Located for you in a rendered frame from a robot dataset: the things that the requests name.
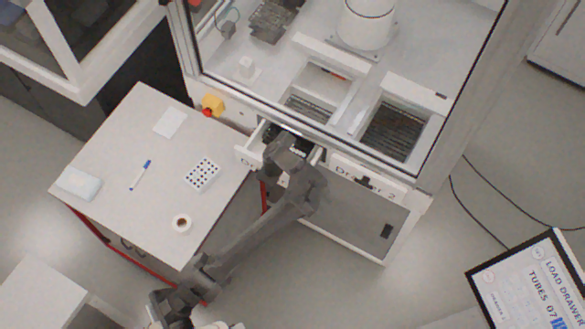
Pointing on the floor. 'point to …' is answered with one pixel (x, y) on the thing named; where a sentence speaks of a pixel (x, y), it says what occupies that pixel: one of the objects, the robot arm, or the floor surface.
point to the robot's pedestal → (53, 302)
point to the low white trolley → (164, 185)
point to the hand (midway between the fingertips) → (271, 180)
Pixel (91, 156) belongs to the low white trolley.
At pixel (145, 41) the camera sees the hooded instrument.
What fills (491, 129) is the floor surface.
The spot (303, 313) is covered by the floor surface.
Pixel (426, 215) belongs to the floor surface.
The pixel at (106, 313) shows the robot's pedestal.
